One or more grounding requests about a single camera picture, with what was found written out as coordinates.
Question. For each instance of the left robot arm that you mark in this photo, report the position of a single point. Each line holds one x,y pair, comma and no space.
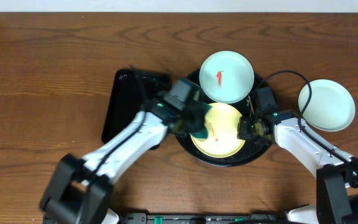
80,189

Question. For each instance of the black rectangular tray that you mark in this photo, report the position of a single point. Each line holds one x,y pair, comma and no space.
126,98

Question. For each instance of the black round tray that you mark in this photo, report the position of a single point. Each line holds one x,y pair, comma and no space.
249,152

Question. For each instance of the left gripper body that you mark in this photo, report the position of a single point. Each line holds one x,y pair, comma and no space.
192,122

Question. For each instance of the light blue plate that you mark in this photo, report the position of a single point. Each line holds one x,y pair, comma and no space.
226,77
329,106

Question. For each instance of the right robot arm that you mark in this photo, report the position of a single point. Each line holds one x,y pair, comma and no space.
335,171

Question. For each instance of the light blue plate front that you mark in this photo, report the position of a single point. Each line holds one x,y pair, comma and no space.
329,106

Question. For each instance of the green yellow sponge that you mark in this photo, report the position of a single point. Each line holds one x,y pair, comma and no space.
199,129

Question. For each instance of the yellow plate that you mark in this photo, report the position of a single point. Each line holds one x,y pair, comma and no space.
221,122

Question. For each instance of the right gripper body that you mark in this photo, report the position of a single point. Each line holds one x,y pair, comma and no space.
248,130

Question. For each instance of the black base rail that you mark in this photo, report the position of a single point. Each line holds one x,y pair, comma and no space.
177,218

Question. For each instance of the light blue plate back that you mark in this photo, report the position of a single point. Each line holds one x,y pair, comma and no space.
226,77

